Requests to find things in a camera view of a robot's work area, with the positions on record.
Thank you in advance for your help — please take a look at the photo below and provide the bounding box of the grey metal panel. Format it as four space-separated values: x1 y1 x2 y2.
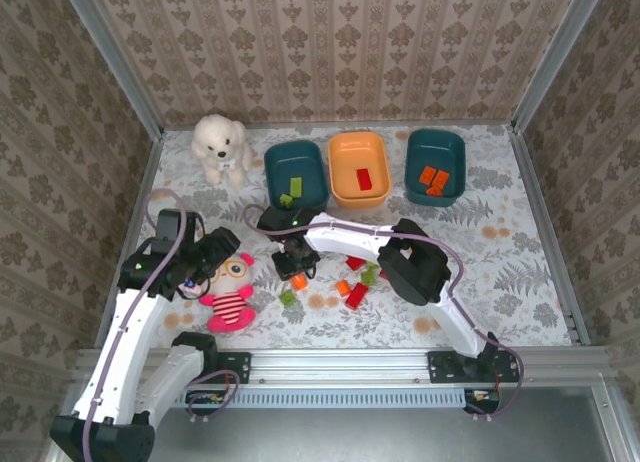
144 406 616 462

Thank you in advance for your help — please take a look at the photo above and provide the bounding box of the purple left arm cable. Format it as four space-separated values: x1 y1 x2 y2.
82 189 240 462

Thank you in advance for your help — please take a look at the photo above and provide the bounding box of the floral fern tablecloth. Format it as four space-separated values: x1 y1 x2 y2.
107 124 574 349

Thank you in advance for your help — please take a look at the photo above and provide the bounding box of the small connector board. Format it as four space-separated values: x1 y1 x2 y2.
464 389 501 406
187 389 226 408

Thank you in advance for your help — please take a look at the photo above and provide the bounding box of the grey slotted cable tray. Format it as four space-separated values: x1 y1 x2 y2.
169 387 469 409

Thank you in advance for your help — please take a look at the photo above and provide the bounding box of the orange plastic bin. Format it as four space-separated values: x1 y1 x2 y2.
327 130 392 209

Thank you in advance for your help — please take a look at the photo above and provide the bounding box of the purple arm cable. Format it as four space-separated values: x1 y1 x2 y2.
242 203 525 423
82 189 240 462

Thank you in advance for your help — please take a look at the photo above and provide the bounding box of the aluminium base beam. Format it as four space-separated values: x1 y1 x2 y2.
74 346 619 386

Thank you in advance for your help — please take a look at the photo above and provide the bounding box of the white plush dog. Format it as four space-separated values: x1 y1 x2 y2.
191 113 255 192

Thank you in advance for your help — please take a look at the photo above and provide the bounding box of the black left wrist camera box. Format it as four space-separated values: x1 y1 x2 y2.
208 230 241 262

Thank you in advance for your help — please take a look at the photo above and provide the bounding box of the teal plastic bin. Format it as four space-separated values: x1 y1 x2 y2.
403 127 467 209
263 139 331 212

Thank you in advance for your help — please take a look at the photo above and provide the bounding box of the large red lego brick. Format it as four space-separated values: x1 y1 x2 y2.
344 283 370 312

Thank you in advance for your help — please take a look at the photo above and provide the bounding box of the pink plush doll with glasses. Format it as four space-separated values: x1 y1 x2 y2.
198 251 259 333

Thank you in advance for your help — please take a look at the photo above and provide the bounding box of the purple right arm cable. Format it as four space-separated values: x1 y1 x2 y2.
242 203 525 423

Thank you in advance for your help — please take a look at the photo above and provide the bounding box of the aluminium side rail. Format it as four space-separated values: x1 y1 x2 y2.
93 129 166 351
512 126 587 346

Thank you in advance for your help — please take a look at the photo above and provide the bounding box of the aluminium frame post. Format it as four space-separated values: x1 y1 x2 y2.
58 0 166 141
510 0 610 133

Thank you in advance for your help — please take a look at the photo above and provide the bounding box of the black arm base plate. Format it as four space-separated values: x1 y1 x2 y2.
202 350 252 384
427 350 520 384

